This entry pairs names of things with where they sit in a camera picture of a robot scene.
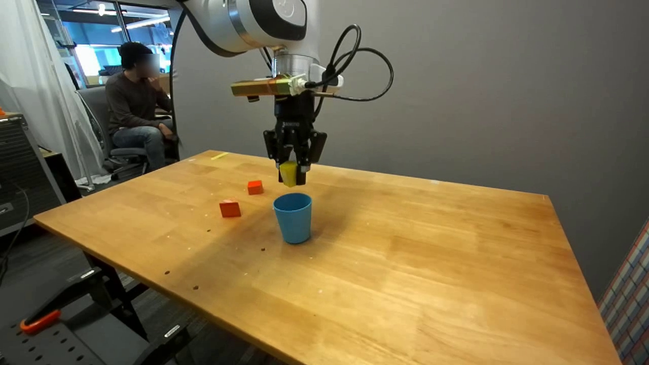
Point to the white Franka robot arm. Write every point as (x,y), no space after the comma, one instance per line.
(246,23)

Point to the orange wedge block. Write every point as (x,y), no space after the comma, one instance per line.
(230,209)

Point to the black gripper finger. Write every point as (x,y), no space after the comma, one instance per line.
(273,151)
(308,155)

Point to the yellow tape strip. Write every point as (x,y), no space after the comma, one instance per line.
(218,157)

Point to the orange cube block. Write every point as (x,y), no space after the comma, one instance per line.
(254,188)

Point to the yellow pentagonal block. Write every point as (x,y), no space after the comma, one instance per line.
(289,174)

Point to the grey office chair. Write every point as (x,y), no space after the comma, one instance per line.
(101,129)

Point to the wrist camera with yellow mount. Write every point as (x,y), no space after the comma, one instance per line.
(265,85)

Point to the black table leg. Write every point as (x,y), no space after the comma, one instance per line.
(118,294)

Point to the white sheer curtain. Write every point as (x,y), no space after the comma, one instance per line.
(40,88)

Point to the seated person in dark jacket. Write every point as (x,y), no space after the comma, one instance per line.
(135,112)

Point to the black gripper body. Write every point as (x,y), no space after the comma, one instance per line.
(295,114)

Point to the blue plastic cup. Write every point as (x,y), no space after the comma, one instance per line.
(293,220)

